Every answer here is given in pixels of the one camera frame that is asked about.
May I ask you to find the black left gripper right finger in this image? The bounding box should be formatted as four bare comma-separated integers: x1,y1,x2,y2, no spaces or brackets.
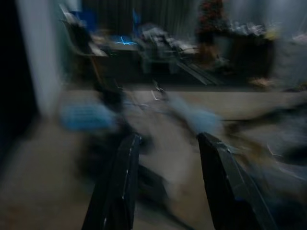
196,132,273,230

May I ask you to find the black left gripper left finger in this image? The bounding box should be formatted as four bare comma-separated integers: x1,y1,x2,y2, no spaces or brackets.
81,133,142,230

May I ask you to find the person in red patterned shirt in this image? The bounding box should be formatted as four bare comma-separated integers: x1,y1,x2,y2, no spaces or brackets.
194,0,230,69

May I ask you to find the dark cluttered table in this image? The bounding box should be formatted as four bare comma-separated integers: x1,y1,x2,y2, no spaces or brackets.
225,20,276,75

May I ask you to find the grey chair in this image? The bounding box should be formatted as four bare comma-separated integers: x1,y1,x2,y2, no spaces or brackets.
59,4,113,87

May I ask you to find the light blue fuzzy item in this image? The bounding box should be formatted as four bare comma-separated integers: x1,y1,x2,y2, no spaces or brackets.
59,99,118,132
171,100,223,135

